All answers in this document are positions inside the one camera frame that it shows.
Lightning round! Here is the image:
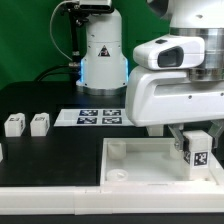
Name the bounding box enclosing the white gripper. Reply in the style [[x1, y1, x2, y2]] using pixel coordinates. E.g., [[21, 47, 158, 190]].
[[125, 66, 224, 151]]

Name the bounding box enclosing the white square tabletop tray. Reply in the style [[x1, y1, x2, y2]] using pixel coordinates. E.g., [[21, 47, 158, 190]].
[[100, 138, 224, 185]]

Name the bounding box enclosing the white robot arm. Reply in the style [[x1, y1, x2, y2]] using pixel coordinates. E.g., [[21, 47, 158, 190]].
[[72, 0, 224, 149]]

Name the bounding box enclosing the white L-shaped obstacle fence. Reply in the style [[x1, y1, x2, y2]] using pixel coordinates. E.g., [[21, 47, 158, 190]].
[[0, 141, 224, 216]]

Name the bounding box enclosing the white marker tag sheet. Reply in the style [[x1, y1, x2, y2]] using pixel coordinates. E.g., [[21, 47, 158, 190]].
[[54, 108, 132, 127]]

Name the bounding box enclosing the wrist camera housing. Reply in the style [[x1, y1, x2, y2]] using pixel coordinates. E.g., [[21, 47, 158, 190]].
[[133, 35, 205, 70]]

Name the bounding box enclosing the black cable bundle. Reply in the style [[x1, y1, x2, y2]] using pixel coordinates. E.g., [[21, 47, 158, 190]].
[[34, 65, 81, 82]]

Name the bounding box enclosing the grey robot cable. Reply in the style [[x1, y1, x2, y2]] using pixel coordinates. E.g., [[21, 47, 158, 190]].
[[49, 0, 77, 63]]

